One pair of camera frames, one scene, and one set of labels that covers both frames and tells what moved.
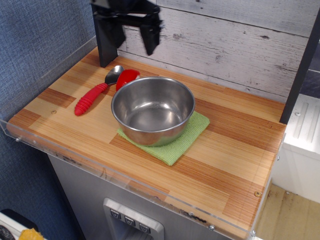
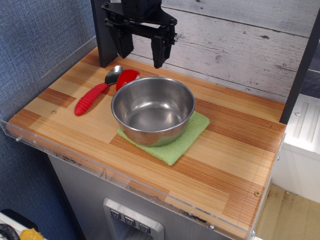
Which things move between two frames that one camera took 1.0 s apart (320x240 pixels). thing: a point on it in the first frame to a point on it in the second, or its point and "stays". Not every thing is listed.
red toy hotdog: x=126 y=76 stays
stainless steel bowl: x=152 y=111 stays
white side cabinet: x=297 y=167 stays
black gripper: x=145 y=13 to x=141 y=17
